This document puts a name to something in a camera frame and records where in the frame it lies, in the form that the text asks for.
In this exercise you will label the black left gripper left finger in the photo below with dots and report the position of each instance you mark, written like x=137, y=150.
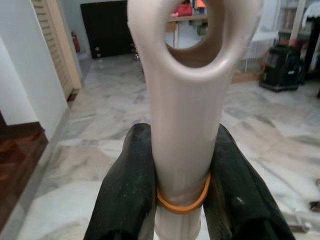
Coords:
x=127, y=187

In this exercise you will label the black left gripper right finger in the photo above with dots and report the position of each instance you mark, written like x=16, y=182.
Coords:
x=237, y=190

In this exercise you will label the beige broom with purple bristles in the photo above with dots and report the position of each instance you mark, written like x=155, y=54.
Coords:
x=185, y=112

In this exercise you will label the orange rubber band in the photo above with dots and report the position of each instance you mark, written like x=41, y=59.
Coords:
x=180, y=209

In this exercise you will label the dark brown tube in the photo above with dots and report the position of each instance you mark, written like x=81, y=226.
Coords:
x=297, y=226

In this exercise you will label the long flat cardboard box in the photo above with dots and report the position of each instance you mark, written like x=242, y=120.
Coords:
x=247, y=77

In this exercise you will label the dark wooden step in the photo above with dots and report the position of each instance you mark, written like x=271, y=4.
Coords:
x=17, y=155

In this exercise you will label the black canister vacuum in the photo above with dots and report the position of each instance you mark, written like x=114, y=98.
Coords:
x=280, y=70

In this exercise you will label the red fire extinguisher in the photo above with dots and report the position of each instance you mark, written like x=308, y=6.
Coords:
x=76, y=42

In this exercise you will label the black cabinet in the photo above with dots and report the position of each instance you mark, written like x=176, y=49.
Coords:
x=107, y=30

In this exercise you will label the light wooden louvre door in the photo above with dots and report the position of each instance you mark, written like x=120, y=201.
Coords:
x=53, y=37

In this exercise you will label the white bookshelf with books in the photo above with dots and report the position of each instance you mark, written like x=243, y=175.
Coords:
x=287, y=20

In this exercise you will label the red fabric bundle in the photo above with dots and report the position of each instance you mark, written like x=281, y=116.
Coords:
x=182, y=8

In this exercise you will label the white lace tablecloth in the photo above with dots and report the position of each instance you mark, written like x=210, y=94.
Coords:
x=315, y=10

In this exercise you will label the black table frame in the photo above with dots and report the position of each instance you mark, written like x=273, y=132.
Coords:
x=312, y=50

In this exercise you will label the white frame wooden top table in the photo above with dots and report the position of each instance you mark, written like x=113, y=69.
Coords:
x=176, y=35

